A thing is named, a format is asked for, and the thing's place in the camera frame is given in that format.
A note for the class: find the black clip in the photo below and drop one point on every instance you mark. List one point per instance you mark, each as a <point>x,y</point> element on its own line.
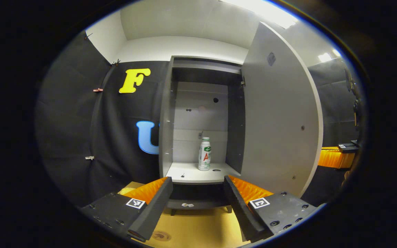
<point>88,35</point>
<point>116,63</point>

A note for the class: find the dark grey cabinet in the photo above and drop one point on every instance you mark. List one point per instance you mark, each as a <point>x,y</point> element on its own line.
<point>165,120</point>

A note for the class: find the beige cabinet door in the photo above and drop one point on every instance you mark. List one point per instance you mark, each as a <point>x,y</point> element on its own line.
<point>277,120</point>

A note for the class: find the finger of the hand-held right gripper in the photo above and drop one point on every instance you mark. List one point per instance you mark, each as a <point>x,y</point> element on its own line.
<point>333,158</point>
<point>346,146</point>

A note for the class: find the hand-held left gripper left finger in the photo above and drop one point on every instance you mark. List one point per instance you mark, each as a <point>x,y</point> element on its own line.
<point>159,206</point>

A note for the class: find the pink clip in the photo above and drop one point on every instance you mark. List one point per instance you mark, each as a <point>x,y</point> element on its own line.
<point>98,90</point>

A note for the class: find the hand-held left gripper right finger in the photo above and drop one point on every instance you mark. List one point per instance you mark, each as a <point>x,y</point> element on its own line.
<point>238,210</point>

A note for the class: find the black backdrop cloth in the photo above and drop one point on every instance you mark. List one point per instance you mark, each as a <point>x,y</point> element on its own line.
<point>74,120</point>

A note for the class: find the silver clip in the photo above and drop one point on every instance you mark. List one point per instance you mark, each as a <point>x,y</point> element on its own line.
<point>89,157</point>

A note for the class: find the small ceiling light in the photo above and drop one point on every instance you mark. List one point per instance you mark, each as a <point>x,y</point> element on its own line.
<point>327,56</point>

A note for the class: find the white bottle with green label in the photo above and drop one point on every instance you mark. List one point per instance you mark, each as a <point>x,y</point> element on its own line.
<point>204,155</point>

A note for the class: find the grey cabinet shelf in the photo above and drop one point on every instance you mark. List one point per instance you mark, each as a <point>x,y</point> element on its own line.
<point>195,174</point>

